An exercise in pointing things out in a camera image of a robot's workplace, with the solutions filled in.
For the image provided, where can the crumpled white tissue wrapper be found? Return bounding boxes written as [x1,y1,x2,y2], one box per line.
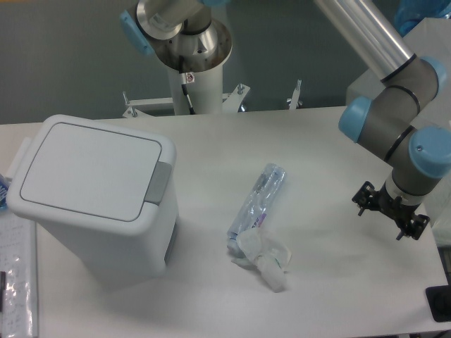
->
[228,227,292,292]

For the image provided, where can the white pedestal base frame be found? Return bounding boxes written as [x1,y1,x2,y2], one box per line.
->
[121,79,303,118]

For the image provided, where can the black cable on pedestal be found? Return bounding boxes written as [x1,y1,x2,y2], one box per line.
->
[180,72,196,115]

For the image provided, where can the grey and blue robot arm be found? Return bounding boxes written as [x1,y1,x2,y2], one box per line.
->
[120,1,450,239]

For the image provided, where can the paper sheet in plastic sleeve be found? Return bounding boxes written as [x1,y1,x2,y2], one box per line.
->
[1,211,39,337]

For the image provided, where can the white push-lid trash can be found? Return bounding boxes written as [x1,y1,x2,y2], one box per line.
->
[6,115,179,283]

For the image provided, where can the crushed clear plastic bottle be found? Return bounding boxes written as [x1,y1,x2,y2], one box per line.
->
[227,163,286,258]

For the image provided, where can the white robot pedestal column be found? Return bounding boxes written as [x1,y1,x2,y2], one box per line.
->
[167,65,223,115]

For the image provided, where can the black device at right edge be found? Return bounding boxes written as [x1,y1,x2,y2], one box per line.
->
[426,285,450,323]

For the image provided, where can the blue plastic water bottle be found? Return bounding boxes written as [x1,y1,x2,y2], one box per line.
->
[395,0,450,37]

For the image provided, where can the blue packet at left edge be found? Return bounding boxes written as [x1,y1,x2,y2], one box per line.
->
[0,175,10,211]

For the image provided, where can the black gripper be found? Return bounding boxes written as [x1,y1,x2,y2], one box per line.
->
[352,181,430,240]

